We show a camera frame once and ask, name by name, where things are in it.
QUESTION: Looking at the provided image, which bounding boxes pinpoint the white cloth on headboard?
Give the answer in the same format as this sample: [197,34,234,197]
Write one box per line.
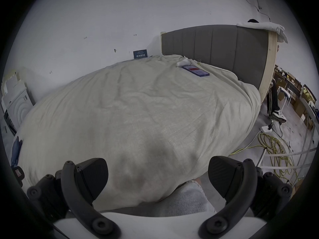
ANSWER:
[237,22,289,44]

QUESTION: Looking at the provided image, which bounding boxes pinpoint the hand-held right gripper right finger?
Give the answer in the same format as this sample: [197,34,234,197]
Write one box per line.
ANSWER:
[198,156,293,239]

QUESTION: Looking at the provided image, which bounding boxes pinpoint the washing machine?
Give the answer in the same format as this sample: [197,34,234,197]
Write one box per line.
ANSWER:
[1,70,35,136]

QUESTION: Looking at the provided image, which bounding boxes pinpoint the blue phone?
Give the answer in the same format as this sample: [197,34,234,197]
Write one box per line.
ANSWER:
[182,65,210,77]

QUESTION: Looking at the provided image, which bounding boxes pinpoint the white chair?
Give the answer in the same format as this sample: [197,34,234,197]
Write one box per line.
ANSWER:
[277,87,292,106]

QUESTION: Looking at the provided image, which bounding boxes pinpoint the dark blue garment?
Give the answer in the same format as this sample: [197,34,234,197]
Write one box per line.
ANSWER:
[10,136,23,167]

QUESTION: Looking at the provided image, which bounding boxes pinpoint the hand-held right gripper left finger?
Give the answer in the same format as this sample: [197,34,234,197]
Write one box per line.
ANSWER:
[27,158,122,239]

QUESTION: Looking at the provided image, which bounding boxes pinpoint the bed with beige sheet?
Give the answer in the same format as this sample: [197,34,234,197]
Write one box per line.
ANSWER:
[15,54,262,211]

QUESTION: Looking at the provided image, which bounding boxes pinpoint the yellow cable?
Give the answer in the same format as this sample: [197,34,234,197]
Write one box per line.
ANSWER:
[229,132,299,186]

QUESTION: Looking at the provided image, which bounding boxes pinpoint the grey padded headboard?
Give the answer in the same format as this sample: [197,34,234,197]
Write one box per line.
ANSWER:
[161,25,278,103]

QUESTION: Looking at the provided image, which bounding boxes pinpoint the blue sign card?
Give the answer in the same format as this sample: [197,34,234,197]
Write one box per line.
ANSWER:
[133,49,149,59]

